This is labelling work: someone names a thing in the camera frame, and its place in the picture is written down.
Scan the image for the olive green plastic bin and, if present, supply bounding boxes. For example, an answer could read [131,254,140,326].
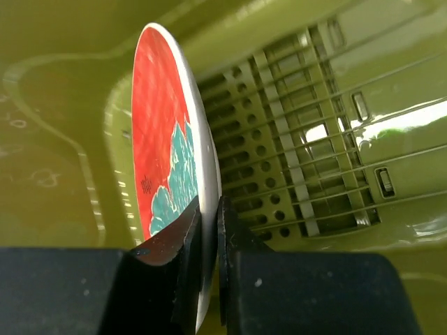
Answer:
[1,1,446,334]

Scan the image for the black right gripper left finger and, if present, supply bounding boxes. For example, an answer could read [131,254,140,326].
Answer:
[1,204,201,334]

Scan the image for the red plate with teal flower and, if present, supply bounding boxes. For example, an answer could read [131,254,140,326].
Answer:
[131,22,222,326]

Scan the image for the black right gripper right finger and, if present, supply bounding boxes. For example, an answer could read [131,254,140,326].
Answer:
[217,197,421,334]

